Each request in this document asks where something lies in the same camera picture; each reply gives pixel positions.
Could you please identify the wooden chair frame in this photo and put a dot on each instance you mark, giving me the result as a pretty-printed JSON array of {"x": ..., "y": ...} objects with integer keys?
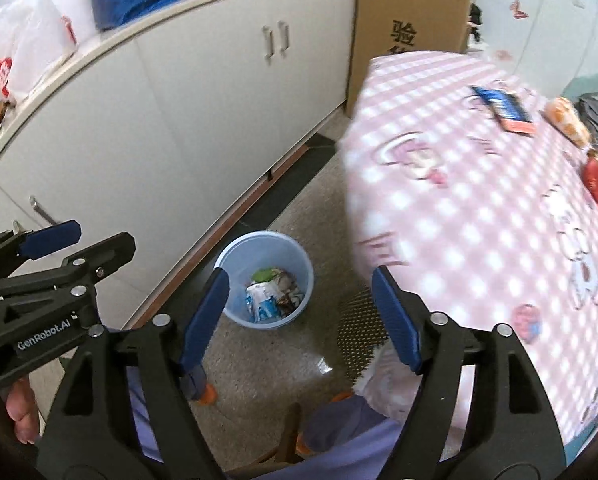
[{"x": 286, "y": 430}]

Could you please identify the white plastic bag red print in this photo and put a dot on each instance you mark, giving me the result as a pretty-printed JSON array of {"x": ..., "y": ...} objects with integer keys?
[{"x": 29, "y": 35}]

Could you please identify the person's lavender trousers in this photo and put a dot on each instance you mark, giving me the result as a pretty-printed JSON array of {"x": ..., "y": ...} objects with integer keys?
[{"x": 339, "y": 460}]

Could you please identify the large cardboard box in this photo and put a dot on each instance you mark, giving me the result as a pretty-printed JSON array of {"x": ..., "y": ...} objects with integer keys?
[{"x": 404, "y": 5}]

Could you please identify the green wrapper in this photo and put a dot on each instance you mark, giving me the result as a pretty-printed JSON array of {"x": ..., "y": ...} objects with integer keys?
[{"x": 262, "y": 275}]

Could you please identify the orange slipper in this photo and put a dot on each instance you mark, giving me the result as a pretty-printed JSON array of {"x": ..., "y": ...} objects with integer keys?
[
  {"x": 301, "y": 445},
  {"x": 209, "y": 395}
]

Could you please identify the person's left hand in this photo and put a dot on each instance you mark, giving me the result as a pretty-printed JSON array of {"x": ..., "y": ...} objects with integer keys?
[{"x": 24, "y": 410}]

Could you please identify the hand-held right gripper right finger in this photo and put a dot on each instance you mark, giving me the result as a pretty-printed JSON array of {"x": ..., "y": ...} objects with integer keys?
[{"x": 396, "y": 320}]

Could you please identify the black mesh stand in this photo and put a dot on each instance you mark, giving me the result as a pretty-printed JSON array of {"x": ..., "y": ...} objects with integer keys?
[{"x": 359, "y": 330}]

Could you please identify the black clothing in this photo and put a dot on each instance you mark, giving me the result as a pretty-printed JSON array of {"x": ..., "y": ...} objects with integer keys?
[{"x": 475, "y": 22}]

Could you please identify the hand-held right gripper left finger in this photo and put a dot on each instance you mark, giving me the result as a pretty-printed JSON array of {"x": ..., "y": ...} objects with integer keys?
[{"x": 206, "y": 320}]

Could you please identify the pink checked tablecloth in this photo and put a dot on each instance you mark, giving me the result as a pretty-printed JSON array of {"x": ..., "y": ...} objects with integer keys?
[{"x": 479, "y": 210}]

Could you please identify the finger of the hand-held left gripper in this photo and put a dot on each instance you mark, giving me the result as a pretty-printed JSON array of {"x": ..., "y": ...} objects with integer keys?
[
  {"x": 104, "y": 255},
  {"x": 49, "y": 237}
]

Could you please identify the blue plastic bin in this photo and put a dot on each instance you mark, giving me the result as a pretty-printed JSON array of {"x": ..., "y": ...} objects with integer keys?
[{"x": 234, "y": 270}]

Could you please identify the dark blue snack packet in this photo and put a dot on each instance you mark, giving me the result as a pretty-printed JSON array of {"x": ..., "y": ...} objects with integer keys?
[{"x": 504, "y": 107}]

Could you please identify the white blue snack wrapper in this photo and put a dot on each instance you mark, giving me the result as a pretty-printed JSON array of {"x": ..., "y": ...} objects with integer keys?
[{"x": 263, "y": 302}]

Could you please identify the white cabinet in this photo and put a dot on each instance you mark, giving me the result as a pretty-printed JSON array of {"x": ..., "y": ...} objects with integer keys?
[{"x": 179, "y": 110}]

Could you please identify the small brown packet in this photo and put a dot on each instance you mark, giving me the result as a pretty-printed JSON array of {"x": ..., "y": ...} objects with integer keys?
[{"x": 1, "y": 110}]

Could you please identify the orange bread packet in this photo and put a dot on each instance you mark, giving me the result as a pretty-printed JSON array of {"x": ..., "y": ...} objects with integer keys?
[{"x": 566, "y": 117}]

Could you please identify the pink butterfly sticker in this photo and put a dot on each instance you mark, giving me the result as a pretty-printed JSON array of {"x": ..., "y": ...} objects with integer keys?
[{"x": 519, "y": 10}]

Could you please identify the teal curved bed headboard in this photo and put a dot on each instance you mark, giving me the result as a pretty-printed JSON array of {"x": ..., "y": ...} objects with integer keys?
[{"x": 586, "y": 82}]

